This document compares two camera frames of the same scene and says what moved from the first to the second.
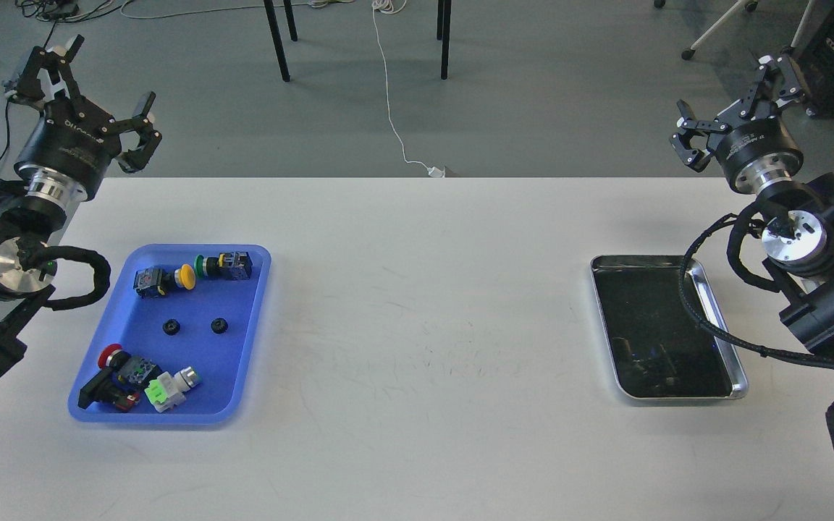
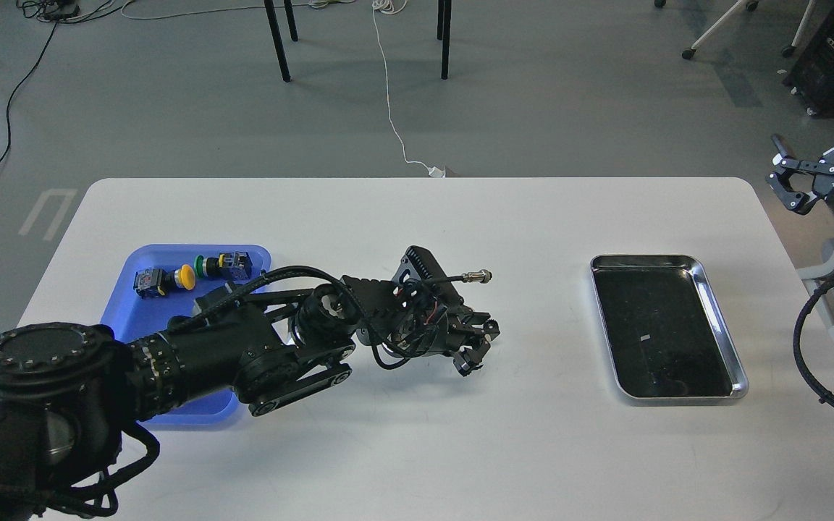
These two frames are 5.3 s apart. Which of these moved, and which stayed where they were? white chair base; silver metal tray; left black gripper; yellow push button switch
Moved: left black gripper
Stayed: white chair base; yellow push button switch; silver metal tray
